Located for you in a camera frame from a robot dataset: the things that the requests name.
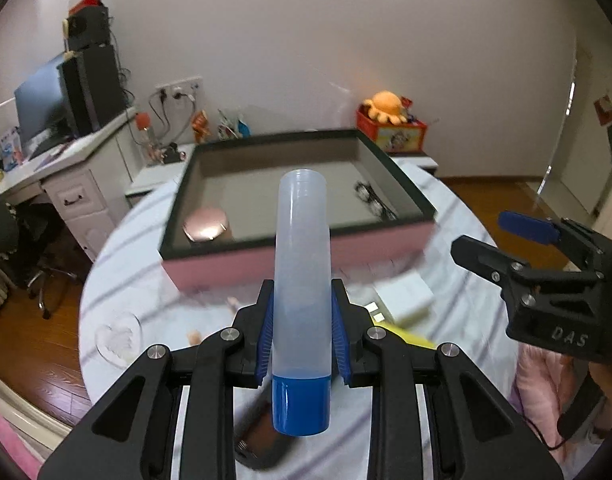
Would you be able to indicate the black box on tower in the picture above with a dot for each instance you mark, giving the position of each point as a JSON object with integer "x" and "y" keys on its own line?
{"x": 88, "y": 27}

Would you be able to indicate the blue packet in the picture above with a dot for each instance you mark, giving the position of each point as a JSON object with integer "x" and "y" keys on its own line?
{"x": 244, "y": 129}

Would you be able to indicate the white wall outlet strip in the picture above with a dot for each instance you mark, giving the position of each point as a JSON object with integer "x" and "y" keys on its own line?
{"x": 178, "y": 86}

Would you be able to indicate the white low side table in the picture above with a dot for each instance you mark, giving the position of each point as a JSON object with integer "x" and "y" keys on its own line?
{"x": 153, "y": 177}

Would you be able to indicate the red printed toy box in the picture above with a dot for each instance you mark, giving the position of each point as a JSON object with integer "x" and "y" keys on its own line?
{"x": 400, "y": 137}

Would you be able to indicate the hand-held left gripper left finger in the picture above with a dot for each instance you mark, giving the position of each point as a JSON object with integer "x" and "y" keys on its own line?
{"x": 265, "y": 340}

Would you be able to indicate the pink cloth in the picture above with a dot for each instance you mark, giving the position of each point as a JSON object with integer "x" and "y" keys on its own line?
{"x": 3, "y": 440}

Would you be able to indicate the small black device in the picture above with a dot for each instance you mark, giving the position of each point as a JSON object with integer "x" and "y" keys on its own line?
{"x": 172, "y": 152}

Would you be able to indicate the pink storage box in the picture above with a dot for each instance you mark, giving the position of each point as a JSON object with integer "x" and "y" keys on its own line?
{"x": 226, "y": 267}

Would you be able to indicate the blue printed box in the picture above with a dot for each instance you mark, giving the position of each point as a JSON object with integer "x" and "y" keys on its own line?
{"x": 10, "y": 150}

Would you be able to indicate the person's right hand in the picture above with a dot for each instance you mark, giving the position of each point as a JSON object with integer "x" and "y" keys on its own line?
{"x": 610, "y": 390}

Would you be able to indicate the small baby doll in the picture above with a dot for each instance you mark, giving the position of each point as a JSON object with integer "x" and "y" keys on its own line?
{"x": 193, "y": 336}

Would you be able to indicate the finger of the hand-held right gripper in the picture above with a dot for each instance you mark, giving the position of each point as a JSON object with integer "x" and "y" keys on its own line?
{"x": 480, "y": 255}
{"x": 528, "y": 226}

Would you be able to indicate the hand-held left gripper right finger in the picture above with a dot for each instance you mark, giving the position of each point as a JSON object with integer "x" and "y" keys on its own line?
{"x": 342, "y": 340}

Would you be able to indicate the white desk with drawers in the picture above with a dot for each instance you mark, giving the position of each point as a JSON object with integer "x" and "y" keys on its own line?
{"x": 81, "y": 195}

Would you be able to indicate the orange snack packet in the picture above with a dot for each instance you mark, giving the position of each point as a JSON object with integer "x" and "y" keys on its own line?
{"x": 201, "y": 127}

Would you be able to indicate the black office chair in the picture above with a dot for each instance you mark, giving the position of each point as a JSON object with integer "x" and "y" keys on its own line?
{"x": 41, "y": 255}

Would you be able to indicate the black computer monitor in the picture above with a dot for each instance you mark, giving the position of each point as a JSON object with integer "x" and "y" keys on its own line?
{"x": 41, "y": 100}

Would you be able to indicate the white printed packet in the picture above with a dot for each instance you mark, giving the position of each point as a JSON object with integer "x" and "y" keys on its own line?
{"x": 227, "y": 125}

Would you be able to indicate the bottle with orange cap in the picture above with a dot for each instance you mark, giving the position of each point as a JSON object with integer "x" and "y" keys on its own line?
{"x": 144, "y": 130}

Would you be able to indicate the white power adapter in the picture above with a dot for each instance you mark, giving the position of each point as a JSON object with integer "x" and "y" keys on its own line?
{"x": 404, "y": 294}

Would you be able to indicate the rose gold round compact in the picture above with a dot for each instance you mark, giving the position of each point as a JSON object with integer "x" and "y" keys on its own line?
{"x": 206, "y": 225}

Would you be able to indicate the translucent tube with blue cap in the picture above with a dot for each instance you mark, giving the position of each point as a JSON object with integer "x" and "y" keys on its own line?
{"x": 301, "y": 260}

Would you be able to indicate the red door hanging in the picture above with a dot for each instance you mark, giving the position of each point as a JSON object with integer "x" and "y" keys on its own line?
{"x": 604, "y": 109}

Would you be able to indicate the pink garment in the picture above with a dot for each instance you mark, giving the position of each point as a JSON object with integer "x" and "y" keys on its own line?
{"x": 545, "y": 390}

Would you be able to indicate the clear plastic bag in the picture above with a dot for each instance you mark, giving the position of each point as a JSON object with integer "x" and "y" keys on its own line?
{"x": 353, "y": 105}

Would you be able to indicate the orange plush octopus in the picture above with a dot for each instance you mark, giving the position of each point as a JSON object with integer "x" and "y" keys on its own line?
{"x": 385, "y": 105}

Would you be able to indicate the black keyboard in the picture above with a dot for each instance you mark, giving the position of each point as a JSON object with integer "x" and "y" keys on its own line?
{"x": 48, "y": 146}

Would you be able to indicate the black remote control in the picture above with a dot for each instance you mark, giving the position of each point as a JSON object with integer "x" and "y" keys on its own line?
{"x": 253, "y": 440}

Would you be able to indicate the black computer tower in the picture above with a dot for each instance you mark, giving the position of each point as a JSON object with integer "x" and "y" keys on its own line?
{"x": 93, "y": 90}

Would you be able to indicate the yellow highlighter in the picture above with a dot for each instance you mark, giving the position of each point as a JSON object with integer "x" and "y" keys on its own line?
{"x": 410, "y": 335}

